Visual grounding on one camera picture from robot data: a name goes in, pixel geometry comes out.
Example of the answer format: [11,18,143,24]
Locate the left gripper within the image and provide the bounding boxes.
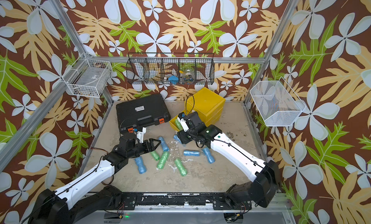
[128,138,161,159]

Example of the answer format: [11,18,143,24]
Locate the green trash bag roll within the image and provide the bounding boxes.
[174,119,183,131]
[150,150,160,161]
[157,151,170,170]
[174,158,187,177]

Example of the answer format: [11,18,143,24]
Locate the blue trash bag roll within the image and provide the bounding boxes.
[202,147,215,164]
[174,134,182,144]
[158,136,170,151]
[183,150,201,156]
[134,156,147,174]

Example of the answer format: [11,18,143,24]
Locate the yellow drawer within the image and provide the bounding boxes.
[169,110,190,132]

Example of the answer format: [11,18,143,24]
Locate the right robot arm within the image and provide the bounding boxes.
[177,125,281,208]

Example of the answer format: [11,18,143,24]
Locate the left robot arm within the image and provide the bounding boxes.
[26,133,161,224]

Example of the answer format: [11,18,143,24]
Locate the yellow plastic drawer cabinet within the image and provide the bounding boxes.
[185,88,226,126]

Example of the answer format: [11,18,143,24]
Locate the black plastic tool case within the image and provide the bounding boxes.
[116,94,171,134]

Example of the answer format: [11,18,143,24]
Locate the white mesh basket right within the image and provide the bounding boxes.
[250,77,306,127]

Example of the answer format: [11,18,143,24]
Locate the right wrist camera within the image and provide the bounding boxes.
[177,111,203,132]

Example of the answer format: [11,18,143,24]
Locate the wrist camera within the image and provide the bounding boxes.
[177,111,203,132]
[134,127,146,143]

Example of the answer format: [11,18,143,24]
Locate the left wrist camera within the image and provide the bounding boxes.
[134,127,146,143]

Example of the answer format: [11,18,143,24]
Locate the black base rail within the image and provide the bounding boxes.
[106,192,252,213]

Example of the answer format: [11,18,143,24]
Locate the black wire basket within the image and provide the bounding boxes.
[125,53,215,85]

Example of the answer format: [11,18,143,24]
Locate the white wire basket left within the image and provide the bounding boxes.
[65,53,113,98]

